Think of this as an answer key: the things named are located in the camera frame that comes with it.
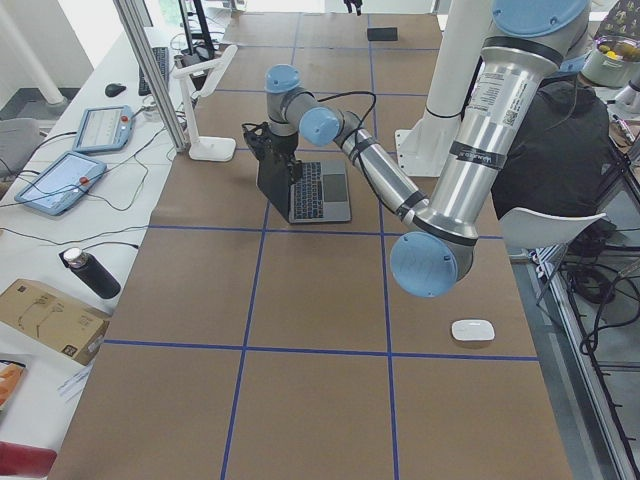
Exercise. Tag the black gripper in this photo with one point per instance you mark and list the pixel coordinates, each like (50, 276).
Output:
(281, 148)
(354, 3)

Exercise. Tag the grey laptop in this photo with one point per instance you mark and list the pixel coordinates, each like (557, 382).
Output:
(320, 196)

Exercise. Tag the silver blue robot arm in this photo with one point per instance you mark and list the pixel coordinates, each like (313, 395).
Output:
(493, 57)

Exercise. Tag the black computer mouse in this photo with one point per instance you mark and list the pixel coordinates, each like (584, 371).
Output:
(114, 89)

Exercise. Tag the white computer mouse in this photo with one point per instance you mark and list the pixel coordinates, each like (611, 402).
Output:
(472, 330)

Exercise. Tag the upper blue teach pendant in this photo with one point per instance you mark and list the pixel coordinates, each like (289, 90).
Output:
(104, 129)

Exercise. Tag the blue teach pendant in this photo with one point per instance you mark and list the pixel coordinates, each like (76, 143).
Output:
(104, 129)
(62, 184)

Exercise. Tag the black water bottle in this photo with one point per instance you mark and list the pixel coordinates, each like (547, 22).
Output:
(91, 272)

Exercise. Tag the lower blue teach pendant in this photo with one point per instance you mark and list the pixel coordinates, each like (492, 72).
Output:
(62, 184)

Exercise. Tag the white chair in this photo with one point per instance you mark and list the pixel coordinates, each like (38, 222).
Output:
(528, 229)

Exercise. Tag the person in black jacket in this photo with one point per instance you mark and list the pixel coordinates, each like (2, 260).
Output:
(560, 154)

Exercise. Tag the cardboard box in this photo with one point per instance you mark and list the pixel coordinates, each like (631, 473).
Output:
(54, 319)

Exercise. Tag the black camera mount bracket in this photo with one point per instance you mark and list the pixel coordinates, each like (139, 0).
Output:
(256, 138)

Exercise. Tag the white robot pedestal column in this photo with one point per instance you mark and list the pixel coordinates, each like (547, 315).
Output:
(423, 150)

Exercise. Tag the aluminium frame post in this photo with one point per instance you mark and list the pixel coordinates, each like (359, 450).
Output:
(132, 23)

